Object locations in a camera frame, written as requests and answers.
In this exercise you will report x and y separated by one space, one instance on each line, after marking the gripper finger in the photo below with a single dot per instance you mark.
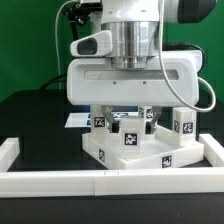
150 126
107 113

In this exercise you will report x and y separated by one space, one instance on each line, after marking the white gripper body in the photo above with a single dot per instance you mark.
168 80

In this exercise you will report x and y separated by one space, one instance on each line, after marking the white square table top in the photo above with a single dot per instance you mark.
155 153

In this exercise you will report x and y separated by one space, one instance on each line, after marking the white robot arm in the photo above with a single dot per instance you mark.
125 61

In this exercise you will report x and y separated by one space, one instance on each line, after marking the white marker sheet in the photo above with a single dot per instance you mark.
77 120

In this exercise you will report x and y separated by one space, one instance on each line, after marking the white U-shaped fence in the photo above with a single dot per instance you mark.
115 182

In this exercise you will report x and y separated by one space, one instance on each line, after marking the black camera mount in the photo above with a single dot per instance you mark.
79 13

